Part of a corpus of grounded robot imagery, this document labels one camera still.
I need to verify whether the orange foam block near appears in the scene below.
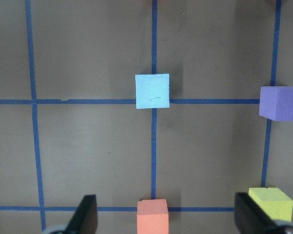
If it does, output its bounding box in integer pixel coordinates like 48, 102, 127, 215
137, 199, 169, 234

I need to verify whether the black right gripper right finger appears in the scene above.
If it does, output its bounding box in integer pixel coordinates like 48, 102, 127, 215
234, 193, 280, 234

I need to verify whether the yellow foam block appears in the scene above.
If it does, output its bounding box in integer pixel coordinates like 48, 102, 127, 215
248, 188, 293, 222

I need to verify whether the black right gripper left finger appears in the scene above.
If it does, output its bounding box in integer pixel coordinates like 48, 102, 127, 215
65, 195, 98, 234

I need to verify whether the purple foam block right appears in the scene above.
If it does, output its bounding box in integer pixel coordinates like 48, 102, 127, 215
259, 86, 293, 121

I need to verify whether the light blue foam block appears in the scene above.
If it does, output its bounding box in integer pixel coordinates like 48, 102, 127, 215
135, 74, 170, 109

